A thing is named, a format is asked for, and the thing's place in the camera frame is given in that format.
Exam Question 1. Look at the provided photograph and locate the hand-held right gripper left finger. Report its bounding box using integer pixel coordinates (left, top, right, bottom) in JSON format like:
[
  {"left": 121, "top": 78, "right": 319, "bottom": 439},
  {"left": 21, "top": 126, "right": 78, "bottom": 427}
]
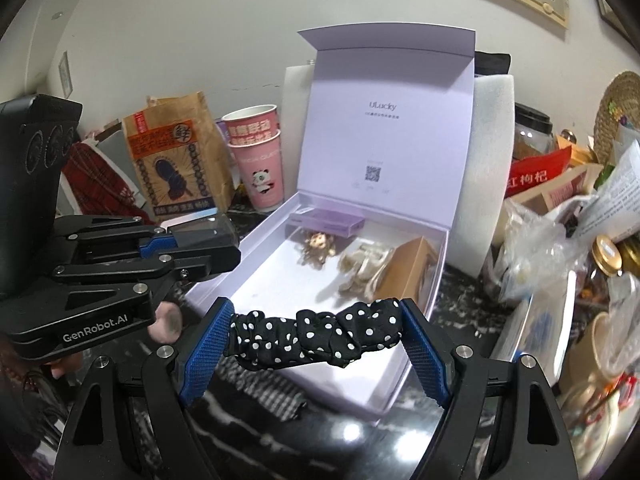
[{"left": 57, "top": 297, "right": 236, "bottom": 480}]

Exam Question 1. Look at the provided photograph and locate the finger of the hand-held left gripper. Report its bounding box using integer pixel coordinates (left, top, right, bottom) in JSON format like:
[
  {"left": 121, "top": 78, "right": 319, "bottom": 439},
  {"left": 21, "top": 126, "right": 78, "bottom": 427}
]
[
  {"left": 51, "top": 243, "right": 242, "bottom": 287},
  {"left": 54, "top": 214, "right": 177, "bottom": 262}
]

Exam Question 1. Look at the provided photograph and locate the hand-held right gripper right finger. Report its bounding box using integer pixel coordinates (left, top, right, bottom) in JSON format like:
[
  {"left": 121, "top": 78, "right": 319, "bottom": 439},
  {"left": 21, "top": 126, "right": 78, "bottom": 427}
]
[{"left": 400, "top": 297, "right": 581, "bottom": 480}]

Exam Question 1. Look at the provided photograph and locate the black polka dot scrunchie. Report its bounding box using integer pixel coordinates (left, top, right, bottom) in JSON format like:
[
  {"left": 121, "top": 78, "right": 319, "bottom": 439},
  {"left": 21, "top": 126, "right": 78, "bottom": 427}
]
[{"left": 222, "top": 297, "right": 407, "bottom": 368}]

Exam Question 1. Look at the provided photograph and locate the beige marbled claw hair clip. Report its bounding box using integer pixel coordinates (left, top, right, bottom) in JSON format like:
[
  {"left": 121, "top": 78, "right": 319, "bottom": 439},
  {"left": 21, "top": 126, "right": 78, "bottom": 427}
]
[{"left": 337, "top": 241, "right": 396, "bottom": 296}]

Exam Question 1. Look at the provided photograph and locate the amber transparent bear hair clip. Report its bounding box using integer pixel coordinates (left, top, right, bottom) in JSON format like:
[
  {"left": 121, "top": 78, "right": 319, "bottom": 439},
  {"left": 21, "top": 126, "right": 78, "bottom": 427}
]
[{"left": 298, "top": 230, "right": 341, "bottom": 267}]

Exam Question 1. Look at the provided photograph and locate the lavender gift box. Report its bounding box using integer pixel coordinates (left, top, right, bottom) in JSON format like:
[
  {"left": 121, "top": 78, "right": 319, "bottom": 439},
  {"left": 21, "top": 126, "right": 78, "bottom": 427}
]
[{"left": 185, "top": 26, "right": 476, "bottom": 423}]

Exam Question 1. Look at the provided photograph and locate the person's left hand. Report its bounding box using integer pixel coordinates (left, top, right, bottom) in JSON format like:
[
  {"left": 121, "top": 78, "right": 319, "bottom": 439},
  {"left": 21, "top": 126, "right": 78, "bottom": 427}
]
[{"left": 151, "top": 302, "right": 182, "bottom": 345}]

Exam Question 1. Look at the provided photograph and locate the red plaid cloth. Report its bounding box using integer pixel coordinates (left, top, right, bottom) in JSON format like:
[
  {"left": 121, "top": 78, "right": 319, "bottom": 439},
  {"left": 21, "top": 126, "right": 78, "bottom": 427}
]
[{"left": 60, "top": 140, "right": 157, "bottom": 227}]

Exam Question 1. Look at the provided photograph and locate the black white checkered scrunchie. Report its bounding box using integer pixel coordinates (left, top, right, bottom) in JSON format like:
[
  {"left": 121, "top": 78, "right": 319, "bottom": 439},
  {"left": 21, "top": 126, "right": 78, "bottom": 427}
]
[{"left": 215, "top": 355, "right": 308, "bottom": 423}]

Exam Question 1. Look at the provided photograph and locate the brown printed paper bag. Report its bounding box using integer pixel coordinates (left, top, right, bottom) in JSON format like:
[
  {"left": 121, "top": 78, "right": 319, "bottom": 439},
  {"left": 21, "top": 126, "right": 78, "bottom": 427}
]
[{"left": 122, "top": 91, "right": 236, "bottom": 222}]

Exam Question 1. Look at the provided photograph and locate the brown cardboard box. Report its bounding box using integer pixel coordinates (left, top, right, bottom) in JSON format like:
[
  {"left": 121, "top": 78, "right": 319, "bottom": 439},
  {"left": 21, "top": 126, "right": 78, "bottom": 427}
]
[{"left": 372, "top": 236, "right": 444, "bottom": 312}]

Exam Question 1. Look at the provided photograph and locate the pink panda print paper cup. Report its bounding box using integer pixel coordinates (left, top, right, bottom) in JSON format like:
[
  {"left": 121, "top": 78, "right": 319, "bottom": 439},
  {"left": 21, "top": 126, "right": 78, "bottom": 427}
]
[{"left": 227, "top": 129, "right": 284, "bottom": 213}]

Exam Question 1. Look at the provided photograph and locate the small lavender box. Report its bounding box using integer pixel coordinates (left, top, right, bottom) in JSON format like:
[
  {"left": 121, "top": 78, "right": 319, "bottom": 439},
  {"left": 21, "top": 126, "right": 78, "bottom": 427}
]
[{"left": 287, "top": 210, "right": 366, "bottom": 237}]

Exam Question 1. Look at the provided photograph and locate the pink red banner paper cup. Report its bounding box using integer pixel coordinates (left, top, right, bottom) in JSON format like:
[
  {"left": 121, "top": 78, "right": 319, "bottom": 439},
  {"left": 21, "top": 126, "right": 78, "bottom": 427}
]
[{"left": 221, "top": 104, "right": 279, "bottom": 147}]

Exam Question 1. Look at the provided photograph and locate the clear plastic bag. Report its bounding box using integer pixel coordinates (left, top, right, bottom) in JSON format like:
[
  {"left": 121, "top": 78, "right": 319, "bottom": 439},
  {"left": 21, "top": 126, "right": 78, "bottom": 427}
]
[{"left": 500, "top": 195, "right": 601, "bottom": 307}]

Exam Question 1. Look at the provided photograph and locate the glass jar gold lid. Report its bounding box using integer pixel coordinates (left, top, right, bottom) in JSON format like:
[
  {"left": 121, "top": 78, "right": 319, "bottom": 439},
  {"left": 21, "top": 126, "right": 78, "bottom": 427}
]
[{"left": 580, "top": 234, "right": 640, "bottom": 311}]

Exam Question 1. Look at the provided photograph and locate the white foam block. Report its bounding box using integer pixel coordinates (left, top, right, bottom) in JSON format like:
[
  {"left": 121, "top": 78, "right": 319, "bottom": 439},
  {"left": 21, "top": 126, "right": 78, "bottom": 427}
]
[{"left": 282, "top": 62, "right": 516, "bottom": 281}]

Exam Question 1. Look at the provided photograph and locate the red packet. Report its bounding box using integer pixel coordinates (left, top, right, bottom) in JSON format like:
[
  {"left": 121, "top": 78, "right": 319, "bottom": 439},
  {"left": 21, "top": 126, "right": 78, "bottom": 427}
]
[{"left": 505, "top": 147, "right": 573, "bottom": 202}]

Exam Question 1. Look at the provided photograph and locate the tan red label carton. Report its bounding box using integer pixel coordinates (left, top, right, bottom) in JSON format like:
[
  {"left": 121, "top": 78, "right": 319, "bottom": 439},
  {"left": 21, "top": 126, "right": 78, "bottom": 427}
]
[{"left": 520, "top": 165, "right": 606, "bottom": 217}]

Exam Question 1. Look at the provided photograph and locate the glass jar black lid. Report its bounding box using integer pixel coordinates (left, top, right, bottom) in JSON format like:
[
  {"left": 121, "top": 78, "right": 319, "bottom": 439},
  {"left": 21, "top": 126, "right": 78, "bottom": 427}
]
[{"left": 511, "top": 102, "right": 554, "bottom": 163}]

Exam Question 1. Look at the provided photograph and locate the white paper leaflet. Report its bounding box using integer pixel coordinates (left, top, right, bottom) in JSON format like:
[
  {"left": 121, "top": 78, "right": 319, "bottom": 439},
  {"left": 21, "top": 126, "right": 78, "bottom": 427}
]
[{"left": 575, "top": 140, "right": 640, "bottom": 246}]

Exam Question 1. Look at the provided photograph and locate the black pouch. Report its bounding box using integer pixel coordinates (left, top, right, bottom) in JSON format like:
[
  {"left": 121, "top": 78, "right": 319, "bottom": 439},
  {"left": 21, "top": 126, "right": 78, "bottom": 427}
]
[{"left": 474, "top": 51, "right": 512, "bottom": 79}]

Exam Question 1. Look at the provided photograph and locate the woven straw basket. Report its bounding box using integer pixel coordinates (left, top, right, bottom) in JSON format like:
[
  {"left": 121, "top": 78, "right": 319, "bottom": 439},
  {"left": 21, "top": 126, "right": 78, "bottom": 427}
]
[{"left": 592, "top": 71, "right": 640, "bottom": 166}]

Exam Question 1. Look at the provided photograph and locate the wall switch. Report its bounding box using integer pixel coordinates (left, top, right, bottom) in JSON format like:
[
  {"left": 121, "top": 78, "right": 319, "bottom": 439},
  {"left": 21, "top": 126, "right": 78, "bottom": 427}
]
[{"left": 57, "top": 51, "right": 76, "bottom": 98}]

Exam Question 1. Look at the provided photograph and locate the dark picture frame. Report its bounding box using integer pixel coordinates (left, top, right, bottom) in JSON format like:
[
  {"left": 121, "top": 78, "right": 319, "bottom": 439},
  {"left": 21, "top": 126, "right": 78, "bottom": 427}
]
[{"left": 594, "top": 0, "right": 632, "bottom": 38}]

